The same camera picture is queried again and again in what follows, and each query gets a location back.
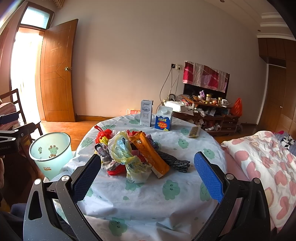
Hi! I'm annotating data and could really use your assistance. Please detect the blue gable-top milk carton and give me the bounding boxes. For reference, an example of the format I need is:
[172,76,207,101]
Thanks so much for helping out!
[154,106,173,131]

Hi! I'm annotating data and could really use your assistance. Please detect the pink heart patterned quilt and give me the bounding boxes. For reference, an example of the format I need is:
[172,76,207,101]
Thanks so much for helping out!
[221,131,295,230]

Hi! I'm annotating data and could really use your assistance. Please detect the red pink cloth cover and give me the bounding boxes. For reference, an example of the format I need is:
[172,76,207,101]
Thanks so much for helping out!
[183,61,230,93]

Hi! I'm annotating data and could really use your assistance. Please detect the dark wooden wardrobe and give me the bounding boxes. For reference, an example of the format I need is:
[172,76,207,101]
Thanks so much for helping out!
[258,38,295,138]

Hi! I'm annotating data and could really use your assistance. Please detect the red plastic bag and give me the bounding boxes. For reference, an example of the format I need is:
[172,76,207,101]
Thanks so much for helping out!
[94,125,113,145]

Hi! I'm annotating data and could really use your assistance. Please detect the orange plastic bag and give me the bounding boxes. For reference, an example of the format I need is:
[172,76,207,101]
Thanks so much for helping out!
[230,98,242,117]

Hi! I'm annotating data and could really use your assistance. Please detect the white hanging cable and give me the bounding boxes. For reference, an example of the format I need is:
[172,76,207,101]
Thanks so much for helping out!
[158,67,181,105]

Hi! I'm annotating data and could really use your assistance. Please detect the black television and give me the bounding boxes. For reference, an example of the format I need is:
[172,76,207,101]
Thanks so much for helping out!
[183,74,230,99]

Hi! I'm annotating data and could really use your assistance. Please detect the red gift box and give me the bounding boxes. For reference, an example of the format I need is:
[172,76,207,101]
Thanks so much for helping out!
[129,109,140,114]

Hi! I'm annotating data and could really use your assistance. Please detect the white tall milk carton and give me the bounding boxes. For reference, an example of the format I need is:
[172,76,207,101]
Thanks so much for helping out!
[140,100,154,127]

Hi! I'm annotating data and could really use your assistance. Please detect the black speckled foam net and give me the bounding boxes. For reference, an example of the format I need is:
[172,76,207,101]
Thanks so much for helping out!
[157,150,190,173]

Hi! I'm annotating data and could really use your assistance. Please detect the wooden door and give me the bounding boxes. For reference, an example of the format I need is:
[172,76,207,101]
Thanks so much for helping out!
[40,19,78,122]

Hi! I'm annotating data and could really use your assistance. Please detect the yellow clear plastic bag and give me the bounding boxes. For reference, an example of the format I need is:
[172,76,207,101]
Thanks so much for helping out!
[108,132,152,183]

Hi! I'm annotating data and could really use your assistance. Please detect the red foam net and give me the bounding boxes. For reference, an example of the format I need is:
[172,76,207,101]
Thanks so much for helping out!
[107,165,126,176]

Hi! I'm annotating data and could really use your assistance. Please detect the cluttered wooden tv cabinet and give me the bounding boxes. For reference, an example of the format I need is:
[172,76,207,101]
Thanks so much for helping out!
[173,95,239,136]

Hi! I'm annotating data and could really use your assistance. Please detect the wall power outlet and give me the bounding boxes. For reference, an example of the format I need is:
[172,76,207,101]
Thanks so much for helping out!
[171,64,182,71]

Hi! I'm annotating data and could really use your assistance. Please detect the orange snack wrapper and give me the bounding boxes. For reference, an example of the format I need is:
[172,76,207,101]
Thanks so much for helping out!
[128,131,170,179]

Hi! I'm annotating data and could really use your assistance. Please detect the flat yellow snack packet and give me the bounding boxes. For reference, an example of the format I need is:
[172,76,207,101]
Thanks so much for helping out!
[188,126,201,138]

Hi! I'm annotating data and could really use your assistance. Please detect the light blue trash bin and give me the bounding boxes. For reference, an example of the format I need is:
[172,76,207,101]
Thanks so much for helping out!
[29,132,73,180]

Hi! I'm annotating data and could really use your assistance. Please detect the dark wooden chair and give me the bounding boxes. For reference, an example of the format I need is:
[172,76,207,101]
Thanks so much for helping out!
[0,88,44,140]

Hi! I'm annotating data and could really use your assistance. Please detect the white mug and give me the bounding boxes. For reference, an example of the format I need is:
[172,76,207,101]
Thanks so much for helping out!
[221,99,229,106]

